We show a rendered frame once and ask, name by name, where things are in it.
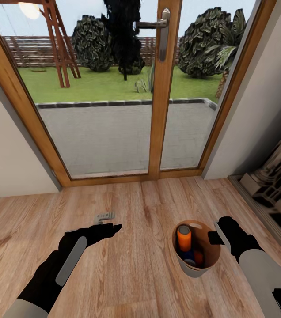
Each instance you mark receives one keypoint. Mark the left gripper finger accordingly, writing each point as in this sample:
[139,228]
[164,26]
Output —
[117,228]

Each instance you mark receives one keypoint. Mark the trash can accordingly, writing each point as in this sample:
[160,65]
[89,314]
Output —
[200,241]

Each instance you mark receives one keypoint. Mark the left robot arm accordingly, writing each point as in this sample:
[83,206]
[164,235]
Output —
[38,297]

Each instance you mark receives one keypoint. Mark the door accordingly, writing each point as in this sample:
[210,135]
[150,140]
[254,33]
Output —
[115,91]

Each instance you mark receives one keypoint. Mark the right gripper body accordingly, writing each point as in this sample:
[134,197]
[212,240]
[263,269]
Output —
[214,238]

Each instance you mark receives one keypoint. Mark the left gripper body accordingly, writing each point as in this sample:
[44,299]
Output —
[103,231]

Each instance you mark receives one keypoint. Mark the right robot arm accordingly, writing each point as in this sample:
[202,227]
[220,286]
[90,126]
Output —
[262,272]

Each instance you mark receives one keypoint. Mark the wood fireplace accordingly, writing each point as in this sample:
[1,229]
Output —
[261,189]

